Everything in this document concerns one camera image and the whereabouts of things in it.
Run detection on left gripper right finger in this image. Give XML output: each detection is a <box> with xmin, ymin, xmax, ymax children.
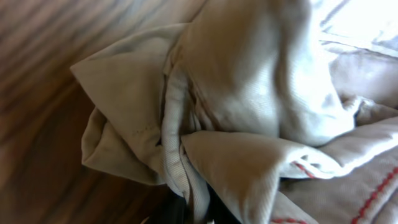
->
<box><xmin>206</xmin><ymin>185</ymin><xmax>241</xmax><ymax>224</ymax></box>

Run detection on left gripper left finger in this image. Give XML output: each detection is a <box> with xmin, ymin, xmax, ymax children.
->
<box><xmin>149</xmin><ymin>192</ymin><xmax>187</xmax><ymax>224</ymax></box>

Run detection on beige cotton shorts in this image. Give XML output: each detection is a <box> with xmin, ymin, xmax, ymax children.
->
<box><xmin>71</xmin><ymin>1</ymin><xmax>397</xmax><ymax>223</ymax></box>

